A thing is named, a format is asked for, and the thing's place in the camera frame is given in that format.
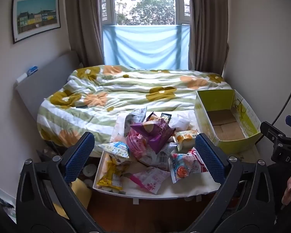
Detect pink and blue snack packet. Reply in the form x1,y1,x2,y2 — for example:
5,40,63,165
170,153,204,183

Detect person's right hand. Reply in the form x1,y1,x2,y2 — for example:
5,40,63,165
281,175,291,209

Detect yellow snack packet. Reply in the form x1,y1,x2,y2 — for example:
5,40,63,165
96,154,131,190

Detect red and white snack packet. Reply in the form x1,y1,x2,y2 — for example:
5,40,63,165
187,148,209,174

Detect silver barcode snack packet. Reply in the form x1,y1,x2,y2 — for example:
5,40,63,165
138,143,178,171

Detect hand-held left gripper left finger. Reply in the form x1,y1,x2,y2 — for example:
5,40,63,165
16,131,100,233

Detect framed wall picture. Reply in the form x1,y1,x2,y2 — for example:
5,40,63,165
12,0,61,44

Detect yellow floor item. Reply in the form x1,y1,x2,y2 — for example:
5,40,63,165
52,178,93,217

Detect grey bed headboard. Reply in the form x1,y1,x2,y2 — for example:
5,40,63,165
15,50,81,127

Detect light blue snack packet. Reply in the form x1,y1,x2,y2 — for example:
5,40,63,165
97,141,130,159

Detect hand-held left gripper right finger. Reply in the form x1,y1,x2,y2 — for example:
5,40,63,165
189,133,275,233

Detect pink striped snack packet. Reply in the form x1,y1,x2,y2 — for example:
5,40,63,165
126,128,160,161

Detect light blue window cloth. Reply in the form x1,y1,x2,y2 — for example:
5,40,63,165
102,24,191,70

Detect yellow-green cardboard box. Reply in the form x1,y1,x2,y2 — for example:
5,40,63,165
193,89,262,154

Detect brown curtain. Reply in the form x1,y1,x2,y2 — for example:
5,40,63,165
64,0,105,67
188,0,230,74

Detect black snack packet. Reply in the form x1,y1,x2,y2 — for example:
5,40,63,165
160,112,172,127

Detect purple chip packet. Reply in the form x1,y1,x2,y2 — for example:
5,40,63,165
130,113,176,154

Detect orange bread packet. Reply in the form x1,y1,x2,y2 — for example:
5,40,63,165
173,129,200,151

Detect window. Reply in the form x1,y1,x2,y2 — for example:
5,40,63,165
99,0,192,27

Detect white round container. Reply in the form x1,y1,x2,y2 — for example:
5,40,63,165
84,164,97,178

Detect floral striped blanket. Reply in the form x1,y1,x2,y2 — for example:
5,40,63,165
36,64,233,148

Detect small pink snack packet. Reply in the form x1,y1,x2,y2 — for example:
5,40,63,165
130,166,171,195

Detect white floral tray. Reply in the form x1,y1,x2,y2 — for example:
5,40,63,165
93,112,222,197

